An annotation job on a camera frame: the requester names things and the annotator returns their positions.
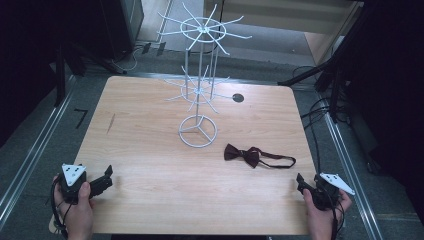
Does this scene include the person's left hand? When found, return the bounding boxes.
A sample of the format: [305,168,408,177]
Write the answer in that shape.
[52,175,96,240]

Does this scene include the dark red bow tie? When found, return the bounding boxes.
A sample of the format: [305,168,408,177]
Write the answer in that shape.
[223,142,297,170]

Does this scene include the black floor cables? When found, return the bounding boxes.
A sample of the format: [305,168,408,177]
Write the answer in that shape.
[291,64,353,176]

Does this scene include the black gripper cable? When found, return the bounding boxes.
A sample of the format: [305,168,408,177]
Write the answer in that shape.
[324,184,346,240]
[49,179,75,239]

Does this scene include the dark cabinet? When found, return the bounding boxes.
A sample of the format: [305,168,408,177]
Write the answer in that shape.
[99,0,145,62]

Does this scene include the white floor cable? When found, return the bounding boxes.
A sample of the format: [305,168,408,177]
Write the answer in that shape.
[110,44,145,73]

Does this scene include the metal floor rail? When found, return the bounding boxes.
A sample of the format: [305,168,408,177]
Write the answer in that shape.
[0,75,77,223]
[322,111,385,240]

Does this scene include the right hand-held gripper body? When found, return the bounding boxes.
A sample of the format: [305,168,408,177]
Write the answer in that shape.
[311,172,356,212]

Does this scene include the person's right hand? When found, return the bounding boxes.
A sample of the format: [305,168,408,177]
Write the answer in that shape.
[302,189,353,240]

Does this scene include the black metal stand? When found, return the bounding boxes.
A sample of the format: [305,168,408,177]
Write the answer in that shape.
[53,39,128,108]
[277,0,378,125]

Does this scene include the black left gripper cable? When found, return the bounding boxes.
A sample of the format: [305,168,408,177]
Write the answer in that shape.
[49,179,75,239]

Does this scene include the white wire display rack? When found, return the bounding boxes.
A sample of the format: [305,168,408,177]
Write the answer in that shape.
[156,2,253,149]

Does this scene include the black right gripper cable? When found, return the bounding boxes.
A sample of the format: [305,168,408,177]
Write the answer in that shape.
[324,184,346,240]

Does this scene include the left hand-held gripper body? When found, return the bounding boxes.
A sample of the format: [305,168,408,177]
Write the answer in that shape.
[59,163,93,205]

